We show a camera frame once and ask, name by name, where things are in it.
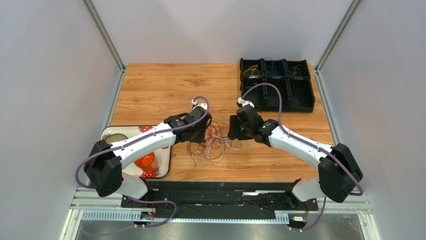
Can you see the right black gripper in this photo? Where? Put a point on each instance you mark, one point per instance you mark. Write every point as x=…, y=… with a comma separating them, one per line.
x=235, y=132

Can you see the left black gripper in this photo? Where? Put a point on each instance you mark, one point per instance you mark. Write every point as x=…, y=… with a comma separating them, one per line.
x=201, y=139

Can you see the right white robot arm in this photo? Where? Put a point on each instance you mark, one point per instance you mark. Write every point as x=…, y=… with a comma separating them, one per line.
x=338, y=171

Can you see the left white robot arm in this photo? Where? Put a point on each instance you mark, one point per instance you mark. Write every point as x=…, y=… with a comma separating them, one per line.
x=104, y=167

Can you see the strawberry pattern tray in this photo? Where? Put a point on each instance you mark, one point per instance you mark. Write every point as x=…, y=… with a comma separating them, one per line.
x=163, y=155

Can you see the orange transparent cup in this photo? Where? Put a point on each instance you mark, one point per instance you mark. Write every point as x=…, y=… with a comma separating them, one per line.
x=147, y=163

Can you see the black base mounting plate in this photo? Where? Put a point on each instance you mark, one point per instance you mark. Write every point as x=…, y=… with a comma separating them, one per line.
x=232, y=200

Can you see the black six-compartment bin organizer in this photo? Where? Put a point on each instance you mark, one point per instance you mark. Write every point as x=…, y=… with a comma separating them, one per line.
x=291, y=78

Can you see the grey ceramic bowl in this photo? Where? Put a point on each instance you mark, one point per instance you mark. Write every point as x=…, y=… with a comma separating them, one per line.
x=113, y=138

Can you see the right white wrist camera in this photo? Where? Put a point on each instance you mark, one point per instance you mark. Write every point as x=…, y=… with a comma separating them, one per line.
x=242, y=102

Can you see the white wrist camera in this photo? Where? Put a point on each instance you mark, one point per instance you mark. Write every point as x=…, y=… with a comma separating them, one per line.
x=195, y=104
x=242, y=102

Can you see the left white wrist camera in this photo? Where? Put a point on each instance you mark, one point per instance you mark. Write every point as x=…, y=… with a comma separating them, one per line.
x=195, y=104

